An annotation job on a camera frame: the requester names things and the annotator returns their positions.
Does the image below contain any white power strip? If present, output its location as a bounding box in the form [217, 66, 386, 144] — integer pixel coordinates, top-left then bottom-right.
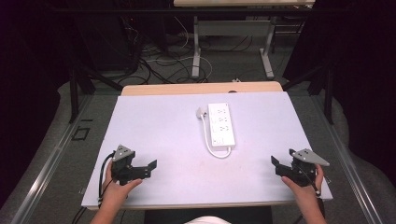
[206, 102, 237, 148]

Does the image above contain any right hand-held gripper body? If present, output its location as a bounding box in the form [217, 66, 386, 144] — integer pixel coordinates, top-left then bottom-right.
[289, 147, 331, 188]

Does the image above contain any black chair seat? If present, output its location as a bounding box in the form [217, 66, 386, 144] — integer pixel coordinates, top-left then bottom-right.
[144, 205, 274, 224]

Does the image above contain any dark equipment cabinet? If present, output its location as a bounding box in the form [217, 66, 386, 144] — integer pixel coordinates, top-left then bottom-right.
[73, 13, 143, 73]

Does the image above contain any white table with metal legs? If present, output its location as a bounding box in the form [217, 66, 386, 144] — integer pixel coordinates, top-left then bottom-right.
[173, 0, 316, 80]

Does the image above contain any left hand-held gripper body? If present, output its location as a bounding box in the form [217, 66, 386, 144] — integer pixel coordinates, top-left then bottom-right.
[110, 144, 137, 187]

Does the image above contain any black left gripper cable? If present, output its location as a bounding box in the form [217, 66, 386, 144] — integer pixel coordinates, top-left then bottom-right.
[97, 152, 116, 209]

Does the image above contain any white floor cable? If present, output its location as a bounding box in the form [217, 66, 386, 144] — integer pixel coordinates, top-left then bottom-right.
[145, 55, 214, 84]

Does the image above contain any person's right hand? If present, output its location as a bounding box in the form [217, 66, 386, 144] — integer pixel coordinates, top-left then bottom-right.
[280, 163, 325, 214]

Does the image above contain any pale table mat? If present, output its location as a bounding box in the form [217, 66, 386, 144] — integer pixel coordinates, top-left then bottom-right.
[80, 91, 333, 209]

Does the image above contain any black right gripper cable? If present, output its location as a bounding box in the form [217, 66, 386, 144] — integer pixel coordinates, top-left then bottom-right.
[297, 163, 322, 198]

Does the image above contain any black floor socket frame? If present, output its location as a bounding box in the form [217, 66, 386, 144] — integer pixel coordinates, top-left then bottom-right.
[71, 126, 92, 142]

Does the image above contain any black floor cables bundle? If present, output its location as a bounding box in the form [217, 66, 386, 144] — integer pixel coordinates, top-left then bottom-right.
[122, 43, 206, 86]

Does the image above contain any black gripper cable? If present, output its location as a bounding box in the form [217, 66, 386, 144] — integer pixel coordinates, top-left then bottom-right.
[297, 163, 322, 198]
[97, 152, 116, 209]

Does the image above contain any white power strip cable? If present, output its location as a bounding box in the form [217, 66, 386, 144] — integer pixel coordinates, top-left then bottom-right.
[200, 115, 233, 160]

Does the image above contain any metal floor rail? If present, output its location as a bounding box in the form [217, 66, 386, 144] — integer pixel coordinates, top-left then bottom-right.
[10, 92, 95, 224]
[309, 92, 385, 224]

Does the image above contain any person's left hand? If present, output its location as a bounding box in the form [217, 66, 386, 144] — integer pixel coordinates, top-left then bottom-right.
[102, 161, 144, 213]

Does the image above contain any black metal stand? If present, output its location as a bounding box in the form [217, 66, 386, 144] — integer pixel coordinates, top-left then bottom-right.
[68, 60, 124, 124]
[280, 60, 336, 126]

